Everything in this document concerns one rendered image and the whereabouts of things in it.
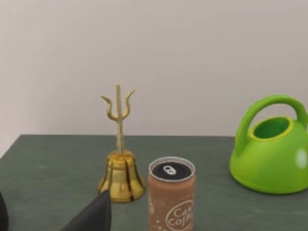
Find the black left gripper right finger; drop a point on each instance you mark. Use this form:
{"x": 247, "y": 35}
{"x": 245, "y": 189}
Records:
{"x": 96, "y": 214}

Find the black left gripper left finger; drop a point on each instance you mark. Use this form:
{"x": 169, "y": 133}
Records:
{"x": 3, "y": 211}

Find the gold hand bell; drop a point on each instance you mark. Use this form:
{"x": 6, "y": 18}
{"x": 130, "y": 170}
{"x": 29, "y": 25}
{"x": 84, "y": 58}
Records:
{"x": 120, "y": 178}

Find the brown coffee can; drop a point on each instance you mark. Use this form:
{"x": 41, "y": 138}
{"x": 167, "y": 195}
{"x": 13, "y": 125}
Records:
{"x": 172, "y": 199}

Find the green watering can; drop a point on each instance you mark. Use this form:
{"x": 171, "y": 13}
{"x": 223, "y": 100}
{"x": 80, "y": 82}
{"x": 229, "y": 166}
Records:
{"x": 269, "y": 154}

